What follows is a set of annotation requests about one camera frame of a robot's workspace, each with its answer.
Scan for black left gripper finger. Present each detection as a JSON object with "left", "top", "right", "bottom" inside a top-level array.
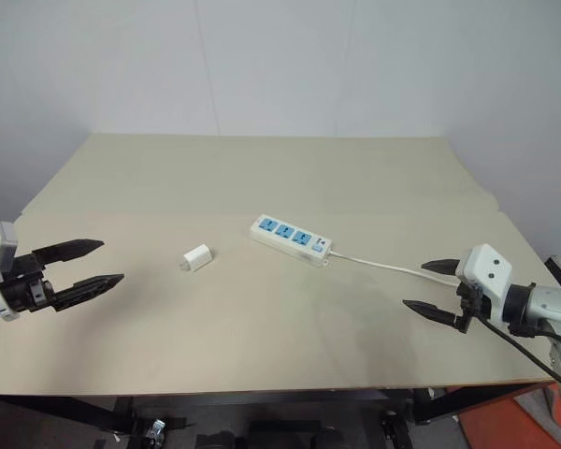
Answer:
[
  {"left": 32, "top": 239, "right": 106, "bottom": 268},
  {"left": 50, "top": 273, "right": 125, "bottom": 312}
]

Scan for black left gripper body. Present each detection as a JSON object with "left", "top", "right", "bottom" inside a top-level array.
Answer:
[{"left": 0, "top": 252, "right": 58, "bottom": 316}]

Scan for white blue power strip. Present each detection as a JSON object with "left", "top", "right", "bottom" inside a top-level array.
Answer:
[{"left": 249, "top": 213, "right": 334, "bottom": 270}]

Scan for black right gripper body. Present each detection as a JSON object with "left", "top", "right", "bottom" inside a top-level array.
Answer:
[{"left": 454, "top": 279, "right": 491, "bottom": 335}]

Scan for black table frame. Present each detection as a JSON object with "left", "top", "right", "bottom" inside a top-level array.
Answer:
[{"left": 0, "top": 379, "right": 560, "bottom": 449}]

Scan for white charger plug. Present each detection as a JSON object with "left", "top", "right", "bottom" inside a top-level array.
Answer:
[{"left": 177, "top": 242, "right": 212, "bottom": 273}]

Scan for orange red floor mat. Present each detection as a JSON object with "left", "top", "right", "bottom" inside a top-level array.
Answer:
[{"left": 455, "top": 382, "right": 561, "bottom": 449}]

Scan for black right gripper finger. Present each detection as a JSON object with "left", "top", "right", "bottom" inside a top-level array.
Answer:
[
  {"left": 421, "top": 257, "right": 462, "bottom": 279},
  {"left": 402, "top": 299, "right": 465, "bottom": 329}
]

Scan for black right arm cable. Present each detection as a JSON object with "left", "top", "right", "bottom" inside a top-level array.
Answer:
[{"left": 475, "top": 313, "right": 561, "bottom": 392}]

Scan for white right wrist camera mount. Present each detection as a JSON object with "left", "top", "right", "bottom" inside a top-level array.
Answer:
[{"left": 454, "top": 243, "right": 514, "bottom": 325}]

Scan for white power strip cord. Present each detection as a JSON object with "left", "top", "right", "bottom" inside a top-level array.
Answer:
[{"left": 328, "top": 251, "right": 460, "bottom": 288}]

